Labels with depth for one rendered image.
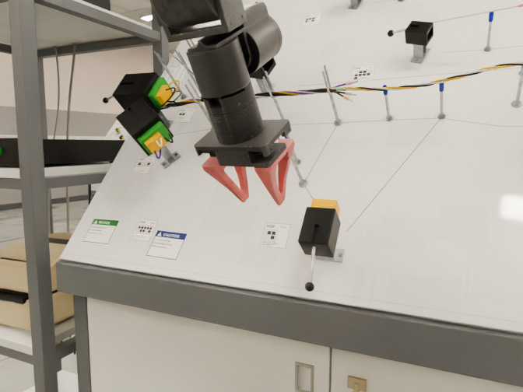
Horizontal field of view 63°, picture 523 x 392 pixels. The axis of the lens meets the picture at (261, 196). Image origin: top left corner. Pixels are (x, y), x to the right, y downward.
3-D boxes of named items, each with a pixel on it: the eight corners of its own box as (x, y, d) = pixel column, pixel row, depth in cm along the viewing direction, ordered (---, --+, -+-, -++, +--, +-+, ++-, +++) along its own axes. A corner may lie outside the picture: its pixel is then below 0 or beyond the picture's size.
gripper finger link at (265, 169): (261, 185, 58) (241, 124, 53) (307, 188, 55) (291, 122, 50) (236, 215, 54) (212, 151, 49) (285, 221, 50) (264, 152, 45)
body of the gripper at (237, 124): (225, 134, 56) (206, 80, 52) (294, 132, 50) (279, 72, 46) (197, 159, 51) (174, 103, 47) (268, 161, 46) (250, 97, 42)
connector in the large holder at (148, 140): (170, 134, 87) (159, 120, 84) (176, 140, 86) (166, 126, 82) (147, 152, 86) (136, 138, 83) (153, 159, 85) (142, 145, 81)
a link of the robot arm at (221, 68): (171, 47, 43) (215, 40, 40) (208, 26, 48) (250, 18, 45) (194, 109, 47) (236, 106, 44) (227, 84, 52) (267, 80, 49)
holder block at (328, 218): (304, 305, 67) (286, 279, 59) (320, 236, 73) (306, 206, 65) (333, 309, 65) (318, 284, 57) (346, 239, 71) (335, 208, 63)
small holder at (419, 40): (394, 44, 94) (391, 15, 88) (435, 50, 89) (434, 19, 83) (384, 58, 92) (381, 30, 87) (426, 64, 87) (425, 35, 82)
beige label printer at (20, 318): (38, 337, 100) (33, 256, 98) (-23, 323, 108) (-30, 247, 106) (124, 295, 128) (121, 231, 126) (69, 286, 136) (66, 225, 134)
